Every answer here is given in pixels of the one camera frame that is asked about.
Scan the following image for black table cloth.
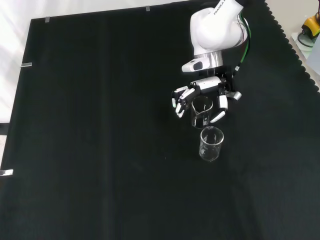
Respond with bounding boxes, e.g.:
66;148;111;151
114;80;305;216
0;0;320;240

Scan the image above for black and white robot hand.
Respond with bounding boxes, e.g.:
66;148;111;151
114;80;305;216
171;76;242;124

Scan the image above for yellow stop button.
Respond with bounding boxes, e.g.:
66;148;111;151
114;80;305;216
300;13;320;39

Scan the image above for green cable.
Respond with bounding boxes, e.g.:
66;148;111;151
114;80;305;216
232;9;252;78

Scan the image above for clear glass beaker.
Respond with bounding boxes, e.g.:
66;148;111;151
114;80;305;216
190;96;214;129
199;126;225;163

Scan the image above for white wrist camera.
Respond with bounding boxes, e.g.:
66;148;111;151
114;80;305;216
181;57;212;74

